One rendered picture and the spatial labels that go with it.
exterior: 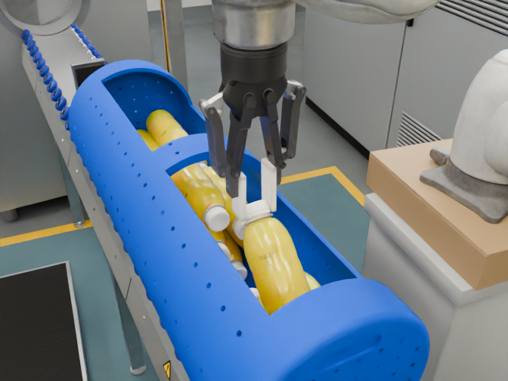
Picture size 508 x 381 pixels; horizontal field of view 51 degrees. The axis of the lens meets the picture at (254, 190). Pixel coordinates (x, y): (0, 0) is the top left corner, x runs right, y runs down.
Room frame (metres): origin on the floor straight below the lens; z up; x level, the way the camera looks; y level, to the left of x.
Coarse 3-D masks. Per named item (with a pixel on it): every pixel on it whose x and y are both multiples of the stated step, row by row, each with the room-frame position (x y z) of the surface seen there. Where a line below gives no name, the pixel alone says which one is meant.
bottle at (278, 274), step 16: (256, 224) 0.54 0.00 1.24; (272, 224) 0.54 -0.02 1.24; (256, 240) 0.52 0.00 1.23; (272, 240) 0.52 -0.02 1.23; (288, 240) 0.53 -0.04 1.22; (256, 256) 0.51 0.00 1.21; (272, 256) 0.51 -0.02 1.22; (288, 256) 0.51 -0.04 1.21; (256, 272) 0.50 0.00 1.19; (272, 272) 0.49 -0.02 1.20; (288, 272) 0.49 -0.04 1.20; (304, 272) 0.51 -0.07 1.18; (272, 288) 0.48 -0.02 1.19; (288, 288) 0.48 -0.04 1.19; (304, 288) 0.49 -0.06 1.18; (272, 304) 0.47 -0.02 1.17
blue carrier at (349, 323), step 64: (128, 64) 1.12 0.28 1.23; (128, 128) 0.86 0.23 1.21; (192, 128) 1.15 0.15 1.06; (128, 192) 0.71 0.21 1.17; (256, 192) 0.85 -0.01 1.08; (192, 256) 0.53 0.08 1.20; (320, 256) 0.66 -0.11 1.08; (192, 320) 0.45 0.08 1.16; (256, 320) 0.40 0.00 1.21; (320, 320) 0.39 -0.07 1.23; (384, 320) 0.40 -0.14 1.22
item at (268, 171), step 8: (264, 160) 0.59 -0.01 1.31; (264, 168) 0.59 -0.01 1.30; (272, 168) 0.57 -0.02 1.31; (264, 176) 0.59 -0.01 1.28; (272, 176) 0.57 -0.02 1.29; (264, 184) 0.59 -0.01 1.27; (272, 184) 0.57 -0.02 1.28; (264, 192) 0.59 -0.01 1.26; (272, 192) 0.57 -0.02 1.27; (272, 200) 0.57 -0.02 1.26; (272, 208) 0.57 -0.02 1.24
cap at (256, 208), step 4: (260, 200) 0.57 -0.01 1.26; (264, 200) 0.57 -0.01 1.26; (248, 204) 0.57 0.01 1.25; (252, 204) 0.56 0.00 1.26; (256, 204) 0.56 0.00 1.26; (260, 204) 0.57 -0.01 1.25; (264, 204) 0.57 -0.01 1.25; (248, 208) 0.56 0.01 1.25; (252, 208) 0.56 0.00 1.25; (256, 208) 0.56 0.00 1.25; (260, 208) 0.56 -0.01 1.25; (264, 208) 0.56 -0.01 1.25; (268, 208) 0.57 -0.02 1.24; (248, 212) 0.56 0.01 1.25; (252, 212) 0.56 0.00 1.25; (256, 212) 0.56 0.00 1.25; (260, 212) 0.56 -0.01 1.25; (264, 212) 0.56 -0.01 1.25; (248, 216) 0.56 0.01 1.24; (252, 216) 0.55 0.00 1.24
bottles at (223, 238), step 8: (144, 136) 1.06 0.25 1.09; (152, 144) 1.02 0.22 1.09; (216, 232) 0.72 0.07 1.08; (224, 232) 0.79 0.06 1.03; (216, 240) 0.71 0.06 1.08; (224, 240) 0.72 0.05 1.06; (232, 240) 0.77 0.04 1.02; (240, 240) 0.75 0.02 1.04; (224, 248) 0.69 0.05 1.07; (232, 248) 0.75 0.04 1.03; (232, 256) 0.73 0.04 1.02; (240, 256) 0.74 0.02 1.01; (232, 264) 0.71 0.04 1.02; (240, 264) 0.72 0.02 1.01; (240, 272) 0.70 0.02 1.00; (256, 296) 0.57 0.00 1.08
